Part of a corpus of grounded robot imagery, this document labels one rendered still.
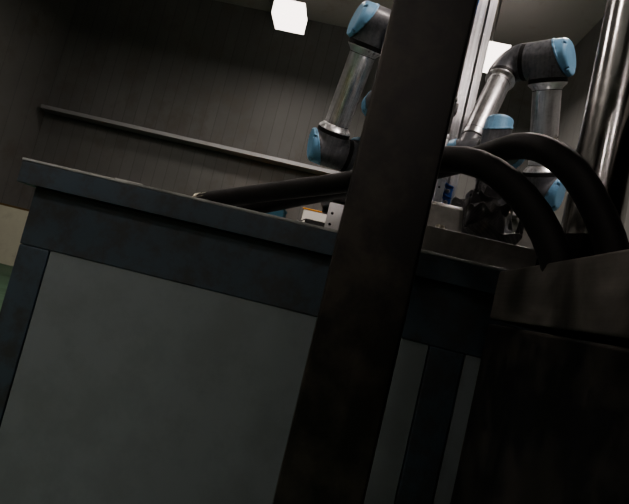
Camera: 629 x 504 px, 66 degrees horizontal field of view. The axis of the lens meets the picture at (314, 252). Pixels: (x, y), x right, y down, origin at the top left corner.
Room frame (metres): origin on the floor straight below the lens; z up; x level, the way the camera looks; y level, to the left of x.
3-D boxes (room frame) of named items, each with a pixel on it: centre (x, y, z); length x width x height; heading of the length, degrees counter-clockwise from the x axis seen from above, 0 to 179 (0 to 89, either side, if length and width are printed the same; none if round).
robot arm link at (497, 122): (1.30, -0.41, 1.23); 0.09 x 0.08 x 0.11; 138
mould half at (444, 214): (1.05, -0.32, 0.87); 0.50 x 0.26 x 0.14; 175
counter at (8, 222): (7.71, 3.73, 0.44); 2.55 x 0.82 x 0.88; 86
